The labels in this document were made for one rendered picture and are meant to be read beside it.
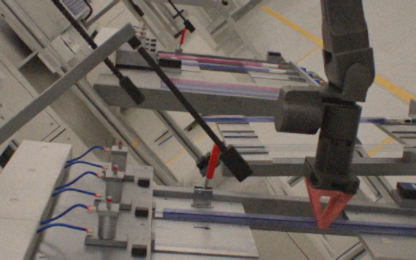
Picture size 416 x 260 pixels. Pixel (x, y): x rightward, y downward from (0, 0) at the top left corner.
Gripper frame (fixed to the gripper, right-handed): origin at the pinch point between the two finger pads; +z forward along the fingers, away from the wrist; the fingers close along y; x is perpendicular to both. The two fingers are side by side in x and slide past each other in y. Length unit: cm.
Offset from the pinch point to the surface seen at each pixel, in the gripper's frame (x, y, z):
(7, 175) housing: -47.6, 8.5, -6.7
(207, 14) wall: 37, -748, 44
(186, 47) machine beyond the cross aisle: -1, -440, 43
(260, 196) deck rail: -8.8, -8.4, -0.1
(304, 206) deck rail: -1.0, -8.0, 1.0
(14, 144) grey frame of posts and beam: -51, -11, -4
